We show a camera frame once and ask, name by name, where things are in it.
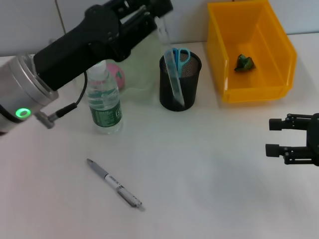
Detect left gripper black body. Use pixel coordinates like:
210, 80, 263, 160
33, 4, 132, 91

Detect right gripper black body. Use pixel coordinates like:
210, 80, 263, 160
305, 113, 319, 167

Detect pink toy peach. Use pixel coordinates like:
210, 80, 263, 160
106, 63, 126, 91

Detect light blue scissors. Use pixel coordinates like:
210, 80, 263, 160
163, 47, 191, 78

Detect transparent plastic ruler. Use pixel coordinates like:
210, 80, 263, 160
155, 16, 185, 107

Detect water bottle green label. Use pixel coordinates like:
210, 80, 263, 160
85, 61, 124, 135

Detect green plastic wrapper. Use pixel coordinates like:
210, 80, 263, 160
234, 53, 257, 73

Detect grey pen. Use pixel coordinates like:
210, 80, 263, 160
86, 158, 146, 213

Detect green translucent fruit bowl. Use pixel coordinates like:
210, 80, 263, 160
74, 24, 162, 101

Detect black mesh pen holder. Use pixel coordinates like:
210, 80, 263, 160
159, 49, 203, 113

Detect yellow plastic bin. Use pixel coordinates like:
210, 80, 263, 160
206, 0, 298, 104

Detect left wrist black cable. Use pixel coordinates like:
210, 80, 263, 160
48, 71, 88, 125

